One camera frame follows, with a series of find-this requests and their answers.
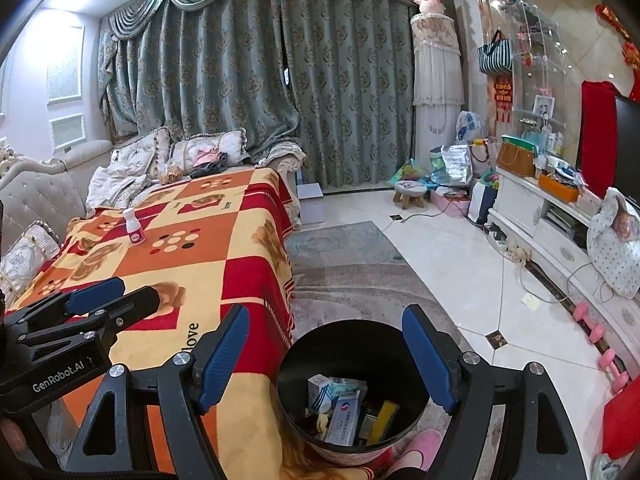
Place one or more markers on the green patterned curtain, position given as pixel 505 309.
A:
pixel 334 76

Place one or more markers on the striped tote bag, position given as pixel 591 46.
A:
pixel 495 58

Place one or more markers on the red orange patterned blanket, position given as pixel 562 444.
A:
pixel 208 244

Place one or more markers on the polka dot baby cloth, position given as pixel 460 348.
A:
pixel 613 243

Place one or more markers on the white bottle pink label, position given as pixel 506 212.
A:
pixel 133 226

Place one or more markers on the white blue plastic bag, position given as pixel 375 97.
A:
pixel 469 127

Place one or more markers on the silver foil bag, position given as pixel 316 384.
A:
pixel 458 170

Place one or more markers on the lace covered air conditioner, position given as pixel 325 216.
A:
pixel 438 93

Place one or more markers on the grey floor rug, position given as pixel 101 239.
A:
pixel 355 271

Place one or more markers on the white side pillow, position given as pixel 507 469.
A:
pixel 24 259

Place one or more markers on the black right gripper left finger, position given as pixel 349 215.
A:
pixel 216 355

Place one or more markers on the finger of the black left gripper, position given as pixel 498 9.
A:
pixel 112 318
pixel 82 301

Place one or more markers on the small wooden stool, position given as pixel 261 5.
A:
pixel 409 192

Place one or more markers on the pink dumbbell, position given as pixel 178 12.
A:
pixel 608 360

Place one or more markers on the white tv cabinet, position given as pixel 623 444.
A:
pixel 529 216

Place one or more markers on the teal tissue packet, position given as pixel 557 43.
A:
pixel 346 385

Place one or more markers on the pink slipper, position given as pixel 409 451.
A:
pixel 421 450

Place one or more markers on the grey tufted headboard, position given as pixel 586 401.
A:
pixel 52 191

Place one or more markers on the white medicine box blue text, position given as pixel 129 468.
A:
pixel 344 421

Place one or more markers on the white blue medicine carton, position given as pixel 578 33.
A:
pixel 319 393

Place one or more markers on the black trash bin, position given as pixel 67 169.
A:
pixel 356 349

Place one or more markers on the orange storage box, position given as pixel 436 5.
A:
pixel 567 192

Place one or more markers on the black television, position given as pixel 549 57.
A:
pixel 627 174

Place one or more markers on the brown handbag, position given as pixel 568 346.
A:
pixel 516 160

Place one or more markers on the red cloth cover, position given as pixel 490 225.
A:
pixel 598 135

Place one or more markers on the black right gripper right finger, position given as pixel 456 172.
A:
pixel 436 356

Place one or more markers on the cream embroidered pillow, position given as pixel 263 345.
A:
pixel 156 160

